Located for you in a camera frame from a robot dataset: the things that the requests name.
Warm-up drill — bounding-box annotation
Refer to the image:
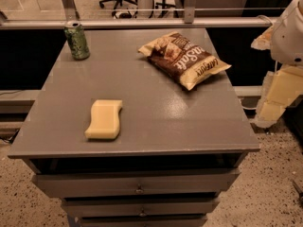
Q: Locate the middle grey drawer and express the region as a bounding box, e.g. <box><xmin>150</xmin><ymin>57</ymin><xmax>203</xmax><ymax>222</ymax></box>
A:
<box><xmin>62</xmin><ymin>197</ymin><xmax>219</xmax><ymax>218</ymax></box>

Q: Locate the top grey drawer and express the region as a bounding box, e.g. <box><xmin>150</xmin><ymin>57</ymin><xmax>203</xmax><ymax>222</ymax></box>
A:
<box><xmin>32</xmin><ymin>168</ymin><xmax>240</xmax><ymax>198</ymax></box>

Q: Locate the yellow sponge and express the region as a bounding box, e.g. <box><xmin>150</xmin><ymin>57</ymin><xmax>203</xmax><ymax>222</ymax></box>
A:
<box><xmin>84</xmin><ymin>99</ymin><xmax>122</xmax><ymax>139</ymax></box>

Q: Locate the grey drawer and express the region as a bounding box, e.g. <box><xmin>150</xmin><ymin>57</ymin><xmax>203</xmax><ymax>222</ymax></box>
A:
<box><xmin>62</xmin><ymin>197</ymin><xmax>219</xmax><ymax>218</ymax></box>
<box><xmin>80</xmin><ymin>215</ymin><xmax>207</xmax><ymax>227</ymax></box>
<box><xmin>32</xmin><ymin>168</ymin><xmax>240</xmax><ymax>198</ymax></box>

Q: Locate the metal window railing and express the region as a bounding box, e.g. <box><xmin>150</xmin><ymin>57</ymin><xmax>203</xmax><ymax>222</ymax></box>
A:
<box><xmin>0</xmin><ymin>15</ymin><xmax>277</xmax><ymax>30</ymax></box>

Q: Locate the brown chip bag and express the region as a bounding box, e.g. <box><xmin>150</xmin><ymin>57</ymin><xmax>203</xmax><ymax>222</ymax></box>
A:
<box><xmin>138</xmin><ymin>31</ymin><xmax>231</xmax><ymax>91</ymax></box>

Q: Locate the green soda can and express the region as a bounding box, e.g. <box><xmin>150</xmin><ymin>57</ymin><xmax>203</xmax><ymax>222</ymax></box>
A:
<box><xmin>64</xmin><ymin>21</ymin><xmax>90</xmax><ymax>60</ymax></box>

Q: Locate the grey drawer cabinet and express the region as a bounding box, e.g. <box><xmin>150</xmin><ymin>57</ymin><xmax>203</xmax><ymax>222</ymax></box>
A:
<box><xmin>7</xmin><ymin>27</ymin><xmax>261</xmax><ymax>227</ymax></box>

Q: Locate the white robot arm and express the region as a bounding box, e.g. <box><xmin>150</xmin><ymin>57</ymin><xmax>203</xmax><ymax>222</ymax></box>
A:
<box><xmin>251</xmin><ymin>0</ymin><xmax>303</xmax><ymax>128</ymax></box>

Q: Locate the bottom grey drawer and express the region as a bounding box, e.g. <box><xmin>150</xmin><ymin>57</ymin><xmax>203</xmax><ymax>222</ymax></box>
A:
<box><xmin>80</xmin><ymin>215</ymin><xmax>207</xmax><ymax>227</ymax></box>

